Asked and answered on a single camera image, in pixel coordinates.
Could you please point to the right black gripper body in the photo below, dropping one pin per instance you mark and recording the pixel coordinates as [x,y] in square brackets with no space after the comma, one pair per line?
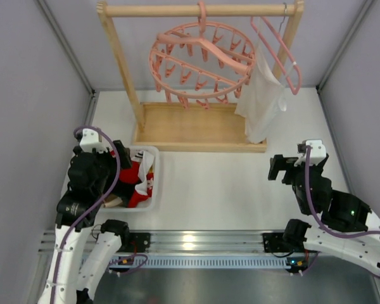
[289,170]

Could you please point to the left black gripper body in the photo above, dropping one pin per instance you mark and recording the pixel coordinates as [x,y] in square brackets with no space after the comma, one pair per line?
[113,158]

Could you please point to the white sock with stripes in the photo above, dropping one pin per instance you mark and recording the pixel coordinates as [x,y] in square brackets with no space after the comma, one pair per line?
[145,160]

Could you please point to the red sock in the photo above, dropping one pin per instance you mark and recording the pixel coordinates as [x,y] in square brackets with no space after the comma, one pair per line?
[141,196]
[131,175]

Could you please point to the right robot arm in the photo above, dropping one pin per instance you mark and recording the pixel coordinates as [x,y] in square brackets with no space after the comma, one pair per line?
[344,227]

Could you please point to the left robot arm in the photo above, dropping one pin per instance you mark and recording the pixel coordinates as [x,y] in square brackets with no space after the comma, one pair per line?
[72,279]

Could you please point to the pink round clip hanger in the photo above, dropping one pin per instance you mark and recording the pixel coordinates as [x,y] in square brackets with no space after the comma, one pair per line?
[202,61]

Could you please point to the brown striped sock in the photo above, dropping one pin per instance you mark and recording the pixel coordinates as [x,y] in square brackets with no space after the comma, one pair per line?
[112,201]

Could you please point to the white plastic basket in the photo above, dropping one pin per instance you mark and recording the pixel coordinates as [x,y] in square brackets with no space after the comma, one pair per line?
[155,196]

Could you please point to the white cloth garment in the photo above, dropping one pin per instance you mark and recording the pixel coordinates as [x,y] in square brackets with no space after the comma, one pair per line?
[261,100]

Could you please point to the wooden clothes rack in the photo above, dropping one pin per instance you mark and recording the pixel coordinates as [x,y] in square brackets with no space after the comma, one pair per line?
[170,127]

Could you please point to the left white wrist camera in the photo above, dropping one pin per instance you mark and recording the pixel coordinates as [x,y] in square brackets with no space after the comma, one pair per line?
[90,140]

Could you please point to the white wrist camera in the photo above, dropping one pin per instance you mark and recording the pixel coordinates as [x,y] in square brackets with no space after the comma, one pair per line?
[90,140]
[312,151]

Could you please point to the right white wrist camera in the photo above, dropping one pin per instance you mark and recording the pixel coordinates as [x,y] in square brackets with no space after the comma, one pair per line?
[312,151]

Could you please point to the pink wire clothes hanger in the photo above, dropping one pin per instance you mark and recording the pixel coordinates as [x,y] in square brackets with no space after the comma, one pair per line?
[294,14]

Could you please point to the aluminium mounting rail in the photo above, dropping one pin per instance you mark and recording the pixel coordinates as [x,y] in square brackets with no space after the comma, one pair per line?
[204,242]

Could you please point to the white slotted cable duct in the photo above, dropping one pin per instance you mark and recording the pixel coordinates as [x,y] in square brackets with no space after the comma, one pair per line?
[206,262]

